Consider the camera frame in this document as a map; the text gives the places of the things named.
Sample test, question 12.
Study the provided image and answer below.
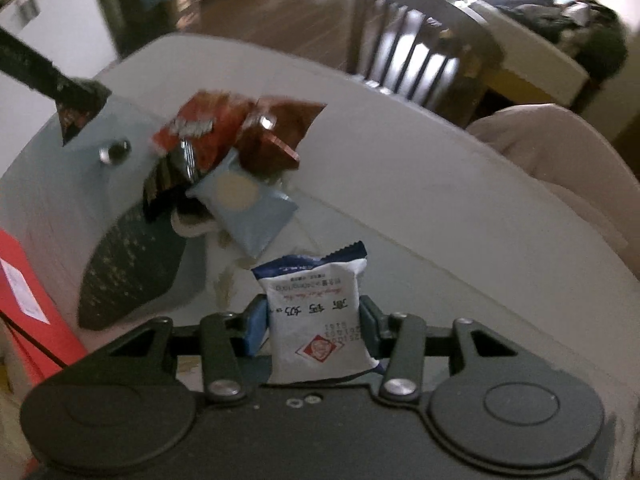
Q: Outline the white blue snack packet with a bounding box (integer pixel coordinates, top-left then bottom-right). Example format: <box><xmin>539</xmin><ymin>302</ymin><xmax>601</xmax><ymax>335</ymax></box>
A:
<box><xmin>253</xmin><ymin>242</ymin><xmax>378</xmax><ymax>385</ymax></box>

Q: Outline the light blue cookie packet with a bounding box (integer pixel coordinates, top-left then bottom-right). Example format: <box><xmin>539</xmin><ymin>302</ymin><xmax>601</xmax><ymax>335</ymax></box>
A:
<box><xmin>186</xmin><ymin>148</ymin><xmax>298</xmax><ymax>258</ymax></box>

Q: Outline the dark foil plum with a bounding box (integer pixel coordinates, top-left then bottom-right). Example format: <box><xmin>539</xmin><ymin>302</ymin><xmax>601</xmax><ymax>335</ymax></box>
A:
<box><xmin>99</xmin><ymin>139</ymin><xmax>131</xmax><ymax>166</ymax></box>

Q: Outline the black snack packet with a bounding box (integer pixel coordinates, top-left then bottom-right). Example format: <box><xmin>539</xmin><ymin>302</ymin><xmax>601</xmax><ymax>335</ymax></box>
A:
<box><xmin>142</xmin><ymin>140</ymin><xmax>202</xmax><ymax>223</ymax></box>

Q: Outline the dark red snack bag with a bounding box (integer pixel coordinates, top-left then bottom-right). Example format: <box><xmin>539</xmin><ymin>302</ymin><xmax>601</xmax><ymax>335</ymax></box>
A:
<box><xmin>235</xmin><ymin>96</ymin><xmax>326</xmax><ymax>178</ymax></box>

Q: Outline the large red snack bag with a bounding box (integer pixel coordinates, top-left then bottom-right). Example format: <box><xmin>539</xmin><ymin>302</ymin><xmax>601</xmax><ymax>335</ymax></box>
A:
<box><xmin>152</xmin><ymin>90</ymin><xmax>256</xmax><ymax>172</ymax></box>

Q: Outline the red cardboard box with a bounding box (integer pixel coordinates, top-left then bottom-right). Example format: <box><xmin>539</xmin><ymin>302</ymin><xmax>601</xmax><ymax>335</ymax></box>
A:
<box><xmin>1</xmin><ymin>232</ymin><xmax>87</xmax><ymax>386</ymax></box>

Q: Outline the pink covered chair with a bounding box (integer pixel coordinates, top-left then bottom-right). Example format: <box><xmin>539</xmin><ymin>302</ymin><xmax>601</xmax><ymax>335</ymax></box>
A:
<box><xmin>466</xmin><ymin>104</ymin><xmax>639</xmax><ymax>275</ymax></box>

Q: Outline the dark wooden chair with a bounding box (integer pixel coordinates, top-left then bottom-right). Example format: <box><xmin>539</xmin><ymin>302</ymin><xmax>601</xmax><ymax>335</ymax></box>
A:
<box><xmin>345</xmin><ymin>0</ymin><xmax>504</xmax><ymax>128</ymax></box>

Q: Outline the beige sofa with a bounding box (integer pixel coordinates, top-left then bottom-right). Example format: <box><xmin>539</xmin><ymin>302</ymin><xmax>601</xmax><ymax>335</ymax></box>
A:
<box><xmin>470</xmin><ymin>0</ymin><xmax>591</xmax><ymax>106</ymax></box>

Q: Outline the pile of dark clothes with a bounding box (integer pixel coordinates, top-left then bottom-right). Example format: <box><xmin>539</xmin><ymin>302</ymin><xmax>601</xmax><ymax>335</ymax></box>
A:
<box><xmin>480</xmin><ymin>0</ymin><xmax>628</xmax><ymax>84</ymax></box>

